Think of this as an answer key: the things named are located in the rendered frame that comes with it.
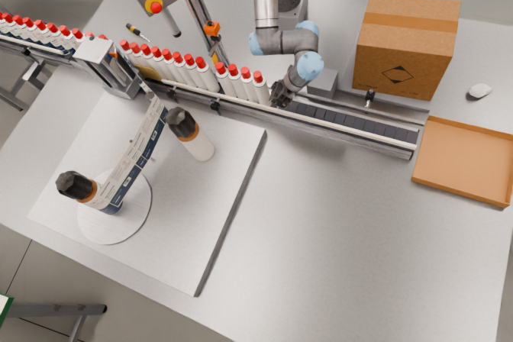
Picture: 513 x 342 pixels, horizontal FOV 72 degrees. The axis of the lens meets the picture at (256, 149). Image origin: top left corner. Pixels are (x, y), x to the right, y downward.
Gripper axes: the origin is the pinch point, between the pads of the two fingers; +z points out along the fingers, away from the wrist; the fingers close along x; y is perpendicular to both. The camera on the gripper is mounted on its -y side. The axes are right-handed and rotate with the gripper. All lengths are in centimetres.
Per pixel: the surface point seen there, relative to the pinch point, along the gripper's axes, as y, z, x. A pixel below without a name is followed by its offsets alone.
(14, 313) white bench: 116, 60, -55
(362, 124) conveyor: -1.1, -12.4, 32.6
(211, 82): 1.7, 10.9, -24.7
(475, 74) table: -37, -25, 65
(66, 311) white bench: 115, 88, -39
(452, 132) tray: -9, -24, 62
